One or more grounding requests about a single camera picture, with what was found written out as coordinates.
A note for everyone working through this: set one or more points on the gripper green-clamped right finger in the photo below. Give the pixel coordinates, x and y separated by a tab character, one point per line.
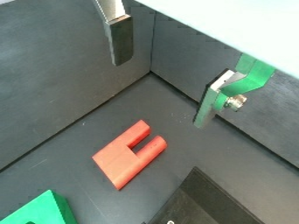
224	92

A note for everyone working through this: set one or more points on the gripper grey left finger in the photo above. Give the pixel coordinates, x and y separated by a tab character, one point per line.
118	29

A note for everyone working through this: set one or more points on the red square-circle peg object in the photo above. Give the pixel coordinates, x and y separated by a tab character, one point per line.
116	159

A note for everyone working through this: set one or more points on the black curved regrasp stand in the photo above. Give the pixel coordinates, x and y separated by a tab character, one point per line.
200	202

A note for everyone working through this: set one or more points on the green shape-sorter fixture block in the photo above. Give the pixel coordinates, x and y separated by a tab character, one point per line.
46	209

